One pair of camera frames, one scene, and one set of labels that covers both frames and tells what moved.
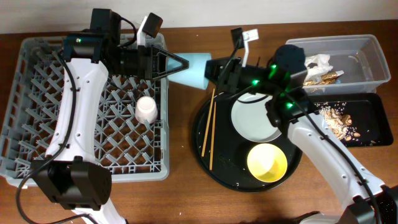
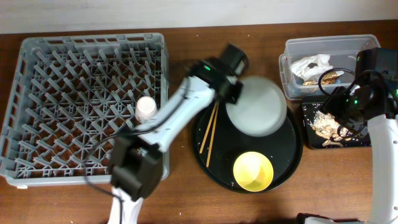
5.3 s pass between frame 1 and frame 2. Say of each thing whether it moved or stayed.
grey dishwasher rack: stayed
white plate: moved
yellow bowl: moved
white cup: stayed
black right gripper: moved
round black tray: stayed
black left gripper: moved
